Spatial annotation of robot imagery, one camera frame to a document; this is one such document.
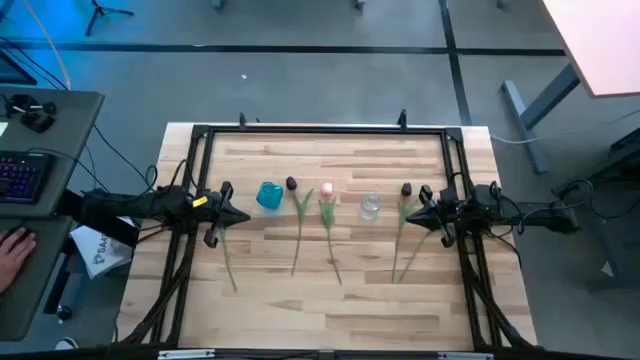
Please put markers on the black monitor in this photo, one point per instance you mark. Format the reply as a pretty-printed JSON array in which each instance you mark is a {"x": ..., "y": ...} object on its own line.
[{"x": 12, "y": 72}]

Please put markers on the blue glass vase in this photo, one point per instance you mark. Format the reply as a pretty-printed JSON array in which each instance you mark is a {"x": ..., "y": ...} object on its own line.
[{"x": 270, "y": 196}]

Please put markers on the person's shoe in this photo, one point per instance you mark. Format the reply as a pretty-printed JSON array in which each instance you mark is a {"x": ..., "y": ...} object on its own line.
[{"x": 66, "y": 344}]

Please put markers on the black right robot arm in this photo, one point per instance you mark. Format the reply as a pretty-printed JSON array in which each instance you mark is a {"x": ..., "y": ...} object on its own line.
[{"x": 545, "y": 217}]

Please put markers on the black flat bar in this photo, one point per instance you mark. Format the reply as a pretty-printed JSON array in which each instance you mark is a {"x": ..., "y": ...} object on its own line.
[{"x": 100, "y": 222}]

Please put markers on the black metal table frame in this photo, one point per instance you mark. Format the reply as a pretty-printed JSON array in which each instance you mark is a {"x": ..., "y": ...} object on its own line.
[{"x": 325, "y": 130}]

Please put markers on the person's hand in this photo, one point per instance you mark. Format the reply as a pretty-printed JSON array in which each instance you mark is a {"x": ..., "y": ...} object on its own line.
[{"x": 12, "y": 255}]

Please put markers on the black castor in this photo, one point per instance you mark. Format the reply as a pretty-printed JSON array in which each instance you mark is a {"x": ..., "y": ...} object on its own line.
[{"x": 63, "y": 312}]

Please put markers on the grey metal table leg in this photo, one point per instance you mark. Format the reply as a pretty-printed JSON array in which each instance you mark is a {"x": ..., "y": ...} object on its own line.
[{"x": 530, "y": 125}]

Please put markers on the clear glass vase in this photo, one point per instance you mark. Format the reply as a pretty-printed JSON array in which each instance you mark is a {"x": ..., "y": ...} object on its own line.
[{"x": 370, "y": 206}]

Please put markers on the dark purple artificial tulip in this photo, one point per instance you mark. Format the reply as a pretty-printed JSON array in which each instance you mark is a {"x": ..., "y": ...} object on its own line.
[
  {"x": 291, "y": 183},
  {"x": 406, "y": 189},
  {"x": 228, "y": 262}
]

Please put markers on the black backlit keyboard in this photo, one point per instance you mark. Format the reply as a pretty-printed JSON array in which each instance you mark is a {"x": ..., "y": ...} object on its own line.
[{"x": 22, "y": 175}]

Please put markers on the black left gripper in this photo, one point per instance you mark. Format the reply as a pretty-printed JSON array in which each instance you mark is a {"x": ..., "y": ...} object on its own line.
[{"x": 216, "y": 210}]

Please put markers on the black tripod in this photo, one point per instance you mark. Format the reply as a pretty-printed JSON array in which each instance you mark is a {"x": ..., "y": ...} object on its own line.
[{"x": 102, "y": 12}]

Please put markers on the black clamp mount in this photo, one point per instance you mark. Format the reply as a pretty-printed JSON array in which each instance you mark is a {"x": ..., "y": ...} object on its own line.
[{"x": 30, "y": 117}]

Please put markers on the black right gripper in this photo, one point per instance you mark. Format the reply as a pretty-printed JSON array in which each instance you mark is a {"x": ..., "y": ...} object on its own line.
[{"x": 442, "y": 215}]

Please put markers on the silver metal bracket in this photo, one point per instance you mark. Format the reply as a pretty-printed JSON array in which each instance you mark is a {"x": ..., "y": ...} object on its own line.
[
  {"x": 465, "y": 356},
  {"x": 186, "y": 354}
]

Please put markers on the white printed paper bag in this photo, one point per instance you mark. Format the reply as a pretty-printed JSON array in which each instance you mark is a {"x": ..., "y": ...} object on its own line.
[{"x": 100, "y": 250}]

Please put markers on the grey desk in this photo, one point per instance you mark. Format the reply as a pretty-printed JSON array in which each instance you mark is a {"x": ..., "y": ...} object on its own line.
[{"x": 70, "y": 125}]

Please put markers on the pale pink table top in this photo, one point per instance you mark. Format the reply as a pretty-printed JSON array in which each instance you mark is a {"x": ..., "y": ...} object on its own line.
[{"x": 600, "y": 40}]

